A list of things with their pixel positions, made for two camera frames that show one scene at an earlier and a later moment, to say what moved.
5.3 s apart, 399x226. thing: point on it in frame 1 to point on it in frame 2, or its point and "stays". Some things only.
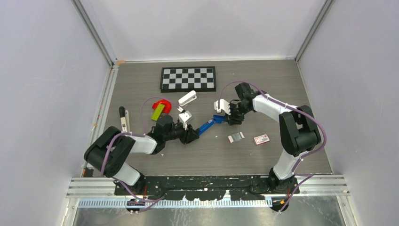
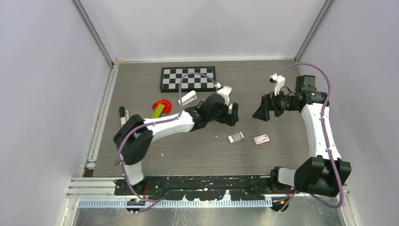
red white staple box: [261, 139] stays
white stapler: [187, 98] stays
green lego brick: [157, 112] stays
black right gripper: [233, 118] to [263, 112]
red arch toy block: [167, 107] stays
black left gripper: [187, 135] to [227, 118]
